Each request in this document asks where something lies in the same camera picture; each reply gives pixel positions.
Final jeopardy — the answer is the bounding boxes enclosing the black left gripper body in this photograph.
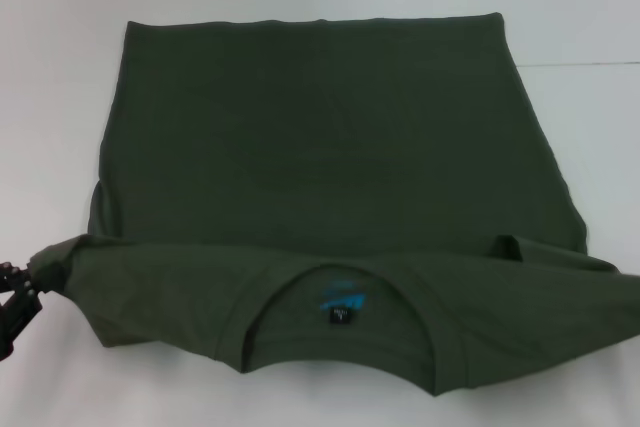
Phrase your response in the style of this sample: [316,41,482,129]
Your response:
[0,290,44,361]

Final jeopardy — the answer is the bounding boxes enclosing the dark green printed T-shirt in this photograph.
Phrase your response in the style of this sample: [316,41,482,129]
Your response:
[27,11,640,393]

